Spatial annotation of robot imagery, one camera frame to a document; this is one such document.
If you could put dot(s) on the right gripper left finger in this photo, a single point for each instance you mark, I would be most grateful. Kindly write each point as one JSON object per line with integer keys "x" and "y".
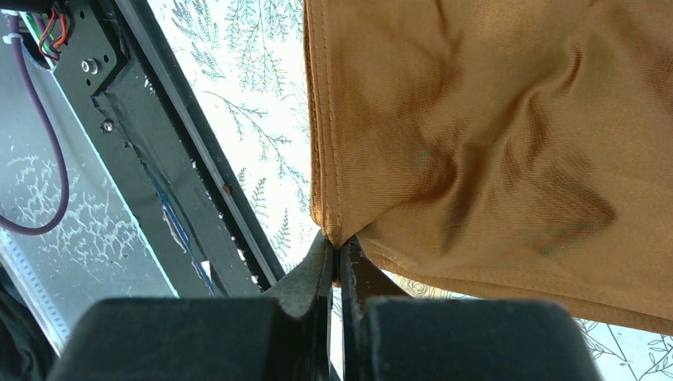
{"x": 282, "y": 334}

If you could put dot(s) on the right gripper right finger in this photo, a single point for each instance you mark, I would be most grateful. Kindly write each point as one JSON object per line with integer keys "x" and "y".
{"x": 398, "y": 337}

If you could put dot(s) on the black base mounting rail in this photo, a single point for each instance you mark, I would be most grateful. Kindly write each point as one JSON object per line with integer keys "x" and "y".
{"x": 126, "y": 87}

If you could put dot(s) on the orange cloth napkin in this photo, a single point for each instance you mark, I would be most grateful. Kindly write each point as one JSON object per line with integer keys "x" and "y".
{"x": 500, "y": 149}

